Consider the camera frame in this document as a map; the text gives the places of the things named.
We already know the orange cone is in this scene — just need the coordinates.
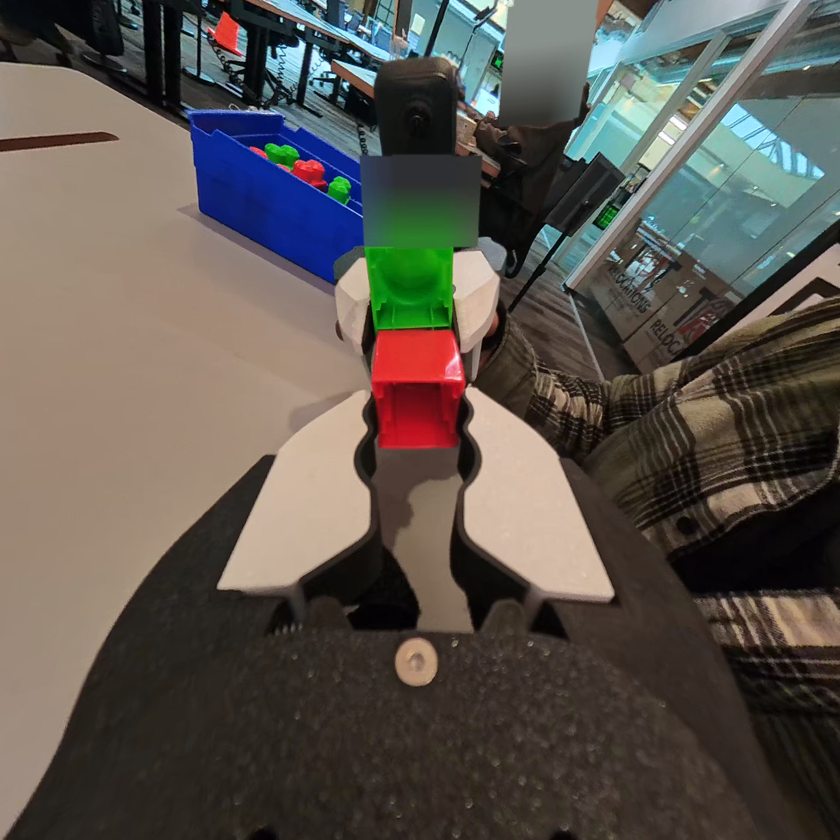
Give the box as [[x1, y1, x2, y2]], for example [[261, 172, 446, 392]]
[[205, 11, 245, 59]]

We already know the person's right forearm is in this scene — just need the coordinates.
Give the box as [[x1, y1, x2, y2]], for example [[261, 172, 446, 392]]
[[495, 298, 840, 500]]

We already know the blue plastic bin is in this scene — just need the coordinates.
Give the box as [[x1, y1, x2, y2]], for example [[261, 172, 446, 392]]
[[185, 108, 368, 284]]

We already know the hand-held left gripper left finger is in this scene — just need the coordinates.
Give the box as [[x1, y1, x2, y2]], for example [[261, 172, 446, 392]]
[[215, 388, 382, 618]]

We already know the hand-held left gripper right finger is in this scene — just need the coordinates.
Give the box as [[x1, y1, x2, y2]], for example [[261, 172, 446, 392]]
[[451, 388, 617, 623]]

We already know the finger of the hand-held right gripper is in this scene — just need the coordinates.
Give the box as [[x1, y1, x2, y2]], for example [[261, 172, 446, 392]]
[[335, 251, 378, 374], [451, 249, 504, 387]]

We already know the small red mega block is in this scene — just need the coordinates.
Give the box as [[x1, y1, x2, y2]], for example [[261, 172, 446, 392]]
[[371, 330, 468, 450]]

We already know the person's right hand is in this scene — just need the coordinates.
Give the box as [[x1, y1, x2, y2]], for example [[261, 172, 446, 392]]
[[482, 314, 511, 378]]

